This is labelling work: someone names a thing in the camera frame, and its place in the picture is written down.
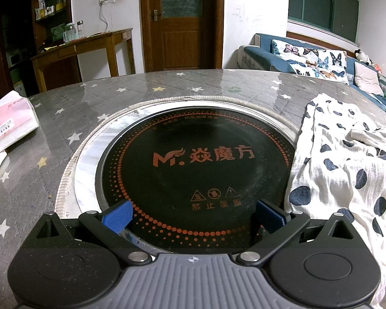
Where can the green framed window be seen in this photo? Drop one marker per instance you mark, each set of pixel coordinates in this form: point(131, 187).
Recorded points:
point(315, 3)

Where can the beige pillow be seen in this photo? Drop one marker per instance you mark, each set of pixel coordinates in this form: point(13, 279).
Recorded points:
point(368, 79)

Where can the brown wooden door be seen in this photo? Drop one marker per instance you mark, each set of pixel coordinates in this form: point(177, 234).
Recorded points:
point(180, 38)

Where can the yellow paper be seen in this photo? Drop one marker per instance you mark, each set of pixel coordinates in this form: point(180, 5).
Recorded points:
point(50, 47)

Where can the round dark basin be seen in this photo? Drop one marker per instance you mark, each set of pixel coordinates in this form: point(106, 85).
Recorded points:
point(87, 167)

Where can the grey star-print tablecloth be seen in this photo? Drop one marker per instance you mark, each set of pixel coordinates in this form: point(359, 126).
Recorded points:
point(212, 83)

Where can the black round induction cooker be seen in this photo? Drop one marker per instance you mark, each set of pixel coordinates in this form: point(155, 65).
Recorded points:
point(196, 135)

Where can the butterfly print pillow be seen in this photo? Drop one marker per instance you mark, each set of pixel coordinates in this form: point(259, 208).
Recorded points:
point(308, 58)

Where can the dark wooden shelf cabinet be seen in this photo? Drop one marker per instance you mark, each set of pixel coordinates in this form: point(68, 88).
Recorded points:
point(38, 38)

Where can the glass jar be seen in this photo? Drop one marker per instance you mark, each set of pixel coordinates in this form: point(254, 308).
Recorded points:
point(69, 33)

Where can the pink white tissue pack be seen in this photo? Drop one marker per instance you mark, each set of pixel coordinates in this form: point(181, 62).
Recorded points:
point(9, 122)

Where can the blue sofa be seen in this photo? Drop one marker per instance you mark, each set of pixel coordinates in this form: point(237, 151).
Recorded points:
point(257, 54)

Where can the black white plush toy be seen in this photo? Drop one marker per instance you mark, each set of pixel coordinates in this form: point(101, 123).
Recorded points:
point(362, 57)

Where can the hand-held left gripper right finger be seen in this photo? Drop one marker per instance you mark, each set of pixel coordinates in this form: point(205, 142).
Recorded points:
point(270, 215)

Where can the wooden side table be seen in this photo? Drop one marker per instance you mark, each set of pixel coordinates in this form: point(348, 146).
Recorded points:
point(93, 40)

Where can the clear bottle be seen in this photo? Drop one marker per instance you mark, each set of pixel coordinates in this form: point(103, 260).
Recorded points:
point(80, 29)

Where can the white polka dot garment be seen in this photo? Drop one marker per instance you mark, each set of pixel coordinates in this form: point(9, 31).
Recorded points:
point(341, 173)

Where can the white wall socket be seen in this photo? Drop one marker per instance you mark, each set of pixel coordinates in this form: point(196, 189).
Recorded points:
point(106, 0)

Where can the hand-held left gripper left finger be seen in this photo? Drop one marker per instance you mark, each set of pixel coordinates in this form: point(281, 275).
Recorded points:
point(117, 220)

